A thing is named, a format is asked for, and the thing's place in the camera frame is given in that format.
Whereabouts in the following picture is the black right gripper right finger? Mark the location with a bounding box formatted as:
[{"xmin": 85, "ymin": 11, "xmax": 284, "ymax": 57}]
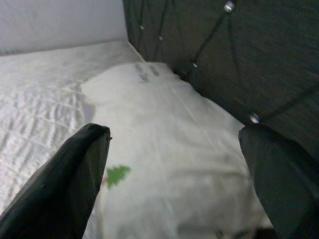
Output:
[{"xmin": 238, "ymin": 123, "xmax": 319, "ymax": 239}]

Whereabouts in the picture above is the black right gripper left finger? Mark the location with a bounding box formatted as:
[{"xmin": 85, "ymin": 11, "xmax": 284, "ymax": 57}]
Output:
[{"xmin": 0, "ymin": 123, "xmax": 112, "ymax": 239}]

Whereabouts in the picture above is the white printed pillow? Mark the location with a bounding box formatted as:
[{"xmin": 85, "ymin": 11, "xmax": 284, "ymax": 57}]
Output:
[{"xmin": 79, "ymin": 62, "xmax": 275, "ymax": 239}]

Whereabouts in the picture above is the white quilted mattress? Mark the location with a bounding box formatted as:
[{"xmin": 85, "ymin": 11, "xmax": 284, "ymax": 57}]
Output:
[{"xmin": 0, "ymin": 39, "xmax": 145, "ymax": 212}]

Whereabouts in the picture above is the dark tufted headboard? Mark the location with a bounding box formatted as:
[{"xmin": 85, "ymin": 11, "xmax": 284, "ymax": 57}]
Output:
[{"xmin": 122, "ymin": 0, "xmax": 319, "ymax": 160}]

